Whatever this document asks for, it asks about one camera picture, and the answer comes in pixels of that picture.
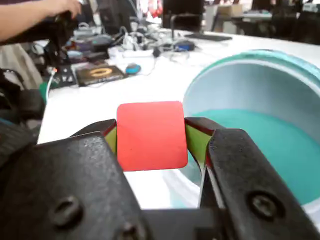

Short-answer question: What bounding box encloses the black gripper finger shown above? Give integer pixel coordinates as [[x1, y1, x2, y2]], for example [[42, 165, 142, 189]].
[[184, 116, 320, 240], [0, 119, 151, 240]]

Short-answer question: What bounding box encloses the red lego block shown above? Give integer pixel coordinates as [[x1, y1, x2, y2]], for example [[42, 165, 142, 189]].
[[116, 100, 189, 172]]

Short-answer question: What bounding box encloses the person's bare forearm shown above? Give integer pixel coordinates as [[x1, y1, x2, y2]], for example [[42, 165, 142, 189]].
[[0, 0, 64, 43]]

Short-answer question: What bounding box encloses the teal whale-shaped bin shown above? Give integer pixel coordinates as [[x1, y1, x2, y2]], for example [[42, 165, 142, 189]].
[[162, 49, 320, 226]]

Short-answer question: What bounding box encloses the person's bare hand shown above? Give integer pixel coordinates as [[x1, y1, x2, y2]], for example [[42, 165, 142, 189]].
[[56, 0, 84, 20]]

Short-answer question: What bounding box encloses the green table clamp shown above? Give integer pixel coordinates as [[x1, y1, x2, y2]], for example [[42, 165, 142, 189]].
[[39, 80, 52, 104]]

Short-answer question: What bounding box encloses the beige clothing of person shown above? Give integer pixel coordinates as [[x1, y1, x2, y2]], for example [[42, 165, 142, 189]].
[[0, 42, 44, 90]]

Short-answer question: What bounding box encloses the blue computer mouse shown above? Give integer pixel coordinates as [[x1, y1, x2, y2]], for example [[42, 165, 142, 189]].
[[124, 62, 142, 76]]

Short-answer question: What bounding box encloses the black keyboard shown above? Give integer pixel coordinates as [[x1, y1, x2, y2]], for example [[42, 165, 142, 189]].
[[184, 33, 233, 43]]

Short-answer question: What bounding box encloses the blue and black device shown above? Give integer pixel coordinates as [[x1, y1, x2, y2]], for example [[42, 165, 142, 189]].
[[174, 40, 196, 52]]

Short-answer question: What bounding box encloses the brown cardboard box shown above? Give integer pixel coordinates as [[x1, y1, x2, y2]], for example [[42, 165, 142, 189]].
[[216, 3, 245, 17]]

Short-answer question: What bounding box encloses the black office chair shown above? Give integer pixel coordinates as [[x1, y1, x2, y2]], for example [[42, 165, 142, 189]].
[[161, 0, 205, 33]]

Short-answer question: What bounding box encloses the black printed base plate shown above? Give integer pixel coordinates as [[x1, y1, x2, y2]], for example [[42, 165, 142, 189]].
[[51, 66, 76, 89]]

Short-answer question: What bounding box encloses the black book with gold ring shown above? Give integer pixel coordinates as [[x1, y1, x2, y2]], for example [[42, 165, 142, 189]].
[[75, 64, 129, 88]]

